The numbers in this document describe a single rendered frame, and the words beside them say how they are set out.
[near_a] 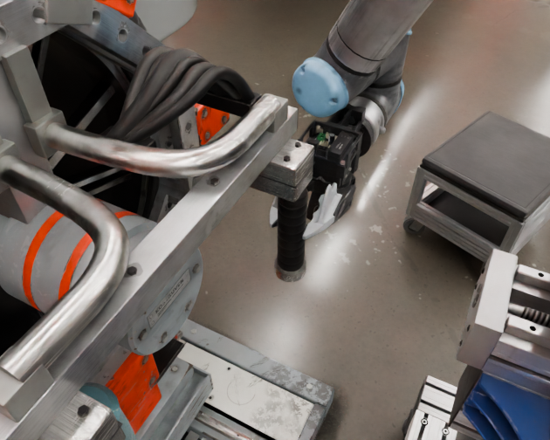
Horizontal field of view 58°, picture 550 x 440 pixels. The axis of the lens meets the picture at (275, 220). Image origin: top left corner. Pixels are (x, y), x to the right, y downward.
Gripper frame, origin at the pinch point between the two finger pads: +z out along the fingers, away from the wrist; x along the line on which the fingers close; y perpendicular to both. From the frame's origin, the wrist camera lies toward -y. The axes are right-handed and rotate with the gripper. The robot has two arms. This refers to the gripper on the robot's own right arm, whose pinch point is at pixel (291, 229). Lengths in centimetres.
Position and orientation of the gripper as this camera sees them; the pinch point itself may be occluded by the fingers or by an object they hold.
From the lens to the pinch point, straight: 62.9
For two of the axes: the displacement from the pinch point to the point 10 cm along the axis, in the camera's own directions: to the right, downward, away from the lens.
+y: 0.0, -7.1, -7.1
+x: 8.9, 3.3, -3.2
